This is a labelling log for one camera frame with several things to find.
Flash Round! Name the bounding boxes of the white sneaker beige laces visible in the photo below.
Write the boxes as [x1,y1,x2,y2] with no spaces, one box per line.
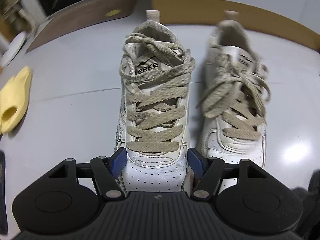
[114,10,195,193]

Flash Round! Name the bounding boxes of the overturned white sneaker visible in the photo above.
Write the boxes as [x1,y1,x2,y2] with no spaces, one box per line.
[197,10,271,167]

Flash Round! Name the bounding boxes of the black sneaker front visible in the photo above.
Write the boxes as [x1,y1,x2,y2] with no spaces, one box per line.
[292,170,320,240]

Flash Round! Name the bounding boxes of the yellow slide left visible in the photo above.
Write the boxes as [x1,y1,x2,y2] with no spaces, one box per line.
[1,66,33,134]

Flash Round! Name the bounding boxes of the white round base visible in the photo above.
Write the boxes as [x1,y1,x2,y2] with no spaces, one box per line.
[1,31,27,67]

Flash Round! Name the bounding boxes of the brown door mat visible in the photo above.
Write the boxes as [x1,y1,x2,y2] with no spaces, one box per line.
[25,0,137,53]

